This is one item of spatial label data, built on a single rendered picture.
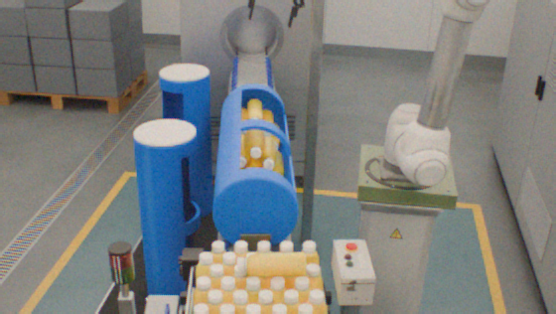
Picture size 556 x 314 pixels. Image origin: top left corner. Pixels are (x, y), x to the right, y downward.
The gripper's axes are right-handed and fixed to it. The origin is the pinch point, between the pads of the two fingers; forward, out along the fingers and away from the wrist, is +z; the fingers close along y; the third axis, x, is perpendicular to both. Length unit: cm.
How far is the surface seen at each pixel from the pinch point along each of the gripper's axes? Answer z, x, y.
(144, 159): 78, 44, -34
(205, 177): 122, 128, 1
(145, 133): 70, 53, -36
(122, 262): 55, -72, -34
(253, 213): 58, -27, 5
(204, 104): 77, 127, -8
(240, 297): 62, -70, -1
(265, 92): 43, 58, 13
